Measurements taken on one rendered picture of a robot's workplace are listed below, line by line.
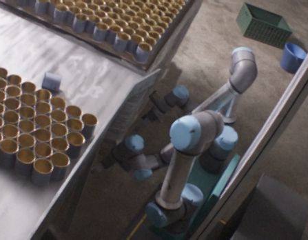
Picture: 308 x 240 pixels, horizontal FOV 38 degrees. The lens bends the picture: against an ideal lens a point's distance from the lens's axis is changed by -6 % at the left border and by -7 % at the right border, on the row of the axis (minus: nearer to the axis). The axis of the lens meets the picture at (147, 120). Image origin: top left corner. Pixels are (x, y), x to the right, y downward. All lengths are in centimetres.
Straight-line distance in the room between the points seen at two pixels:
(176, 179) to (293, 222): 82
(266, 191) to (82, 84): 107
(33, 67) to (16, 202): 75
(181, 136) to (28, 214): 61
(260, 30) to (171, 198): 405
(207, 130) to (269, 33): 414
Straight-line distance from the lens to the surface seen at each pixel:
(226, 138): 241
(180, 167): 180
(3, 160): 167
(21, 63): 214
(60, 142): 174
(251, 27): 567
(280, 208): 242
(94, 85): 213
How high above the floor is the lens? 237
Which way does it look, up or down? 39 degrees down
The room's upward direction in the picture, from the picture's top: 25 degrees clockwise
